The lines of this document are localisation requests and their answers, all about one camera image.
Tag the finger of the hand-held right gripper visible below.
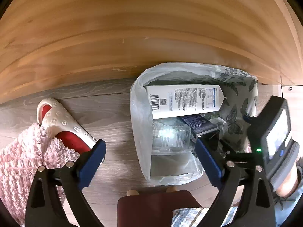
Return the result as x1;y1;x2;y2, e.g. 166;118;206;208
242;114;257;127
219;138;255;165

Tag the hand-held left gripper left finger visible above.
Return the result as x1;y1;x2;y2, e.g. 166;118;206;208
25;139;107;227

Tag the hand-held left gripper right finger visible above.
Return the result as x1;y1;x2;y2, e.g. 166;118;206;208
195;137;277;227

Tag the butterfly print trash bin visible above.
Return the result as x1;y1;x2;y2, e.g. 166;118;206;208
130;63;258;186

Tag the dark blue cardboard box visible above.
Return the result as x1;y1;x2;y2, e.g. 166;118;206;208
178;113;220;137

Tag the clear plastic clamshell box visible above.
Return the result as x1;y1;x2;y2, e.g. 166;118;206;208
151;118;192;156

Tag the white printed milk carton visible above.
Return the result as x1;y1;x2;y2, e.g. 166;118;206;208
145;84;226;119

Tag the trash bin with bag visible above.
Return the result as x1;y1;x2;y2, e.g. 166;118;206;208
130;63;228;186

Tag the person's right forearm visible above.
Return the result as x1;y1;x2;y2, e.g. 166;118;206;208
275;161;300;198

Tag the white perforated slipper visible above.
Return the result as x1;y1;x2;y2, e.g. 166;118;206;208
36;98;99;154

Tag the grey plaid cloth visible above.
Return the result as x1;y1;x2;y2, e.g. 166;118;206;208
171;206;238;227

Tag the pink shaggy rug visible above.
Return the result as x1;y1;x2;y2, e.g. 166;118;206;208
0;122;80;227

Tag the dark red stool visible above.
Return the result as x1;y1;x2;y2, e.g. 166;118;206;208
117;187;202;227

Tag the wooden bed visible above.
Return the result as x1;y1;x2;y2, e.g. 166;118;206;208
0;0;303;104

